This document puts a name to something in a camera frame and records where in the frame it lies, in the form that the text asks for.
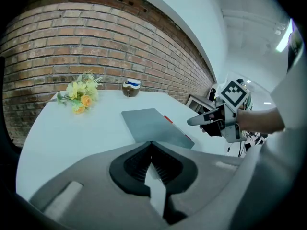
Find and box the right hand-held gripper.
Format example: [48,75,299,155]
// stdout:
[187,80,250,143]

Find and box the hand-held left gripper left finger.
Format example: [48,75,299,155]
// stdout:
[29,141,166,230]

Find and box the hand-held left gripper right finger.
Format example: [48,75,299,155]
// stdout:
[153,141,243,225]

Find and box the red pen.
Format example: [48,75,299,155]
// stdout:
[163,115,190,140]

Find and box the grey notebook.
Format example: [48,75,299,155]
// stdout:
[121,108,195,150]

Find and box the person's right forearm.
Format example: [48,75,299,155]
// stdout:
[236,108,287,133]

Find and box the white mug with blue stripe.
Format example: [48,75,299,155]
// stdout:
[121,78,142,97]

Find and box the yellow flower bouquet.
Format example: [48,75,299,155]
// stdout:
[50,72,104,115]

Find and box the ceiling light strip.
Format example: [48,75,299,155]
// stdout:
[275,18,295,54]

